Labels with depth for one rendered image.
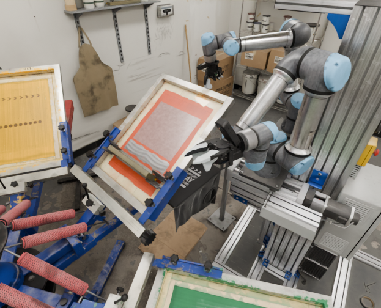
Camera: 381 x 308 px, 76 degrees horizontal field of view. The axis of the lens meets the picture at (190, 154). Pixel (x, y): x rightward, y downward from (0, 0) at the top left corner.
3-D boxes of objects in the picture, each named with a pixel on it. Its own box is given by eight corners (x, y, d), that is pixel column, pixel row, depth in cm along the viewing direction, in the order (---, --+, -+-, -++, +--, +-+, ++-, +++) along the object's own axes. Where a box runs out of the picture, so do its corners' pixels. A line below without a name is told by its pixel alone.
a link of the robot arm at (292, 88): (285, 112, 164) (288, 25, 130) (277, 102, 176) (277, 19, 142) (303, 108, 163) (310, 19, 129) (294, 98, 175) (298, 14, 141)
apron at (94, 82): (117, 103, 351) (100, 21, 285) (120, 104, 347) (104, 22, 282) (83, 117, 320) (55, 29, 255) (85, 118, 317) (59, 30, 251)
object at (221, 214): (219, 207, 271) (227, 136, 211) (236, 218, 259) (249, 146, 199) (207, 219, 258) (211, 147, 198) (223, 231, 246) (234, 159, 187)
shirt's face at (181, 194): (178, 145, 202) (178, 145, 202) (221, 169, 179) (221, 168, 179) (131, 175, 175) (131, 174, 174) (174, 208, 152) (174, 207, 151)
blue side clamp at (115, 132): (121, 131, 162) (115, 126, 156) (126, 134, 159) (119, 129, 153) (92, 168, 157) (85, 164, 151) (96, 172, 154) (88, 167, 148)
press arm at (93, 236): (185, 170, 191) (185, 164, 187) (191, 174, 188) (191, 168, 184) (13, 295, 120) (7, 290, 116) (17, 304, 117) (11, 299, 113)
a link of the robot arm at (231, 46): (316, 49, 129) (224, 61, 129) (307, 43, 137) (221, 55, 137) (321, 25, 121) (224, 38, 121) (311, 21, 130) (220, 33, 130)
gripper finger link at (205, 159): (200, 179, 74) (220, 166, 79) (199, 163, 71) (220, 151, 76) (192, 175, 76) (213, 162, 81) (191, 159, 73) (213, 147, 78)
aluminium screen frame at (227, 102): (164, 76, 168) (162, 72, 165) (235, 102, 137) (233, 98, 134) (92, 168, 155) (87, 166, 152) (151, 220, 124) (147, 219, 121)
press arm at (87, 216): (102, 199, 137) (96, 197, 133) (107, 205, 134) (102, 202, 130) (82, 225, 134) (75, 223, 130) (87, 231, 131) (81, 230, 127)
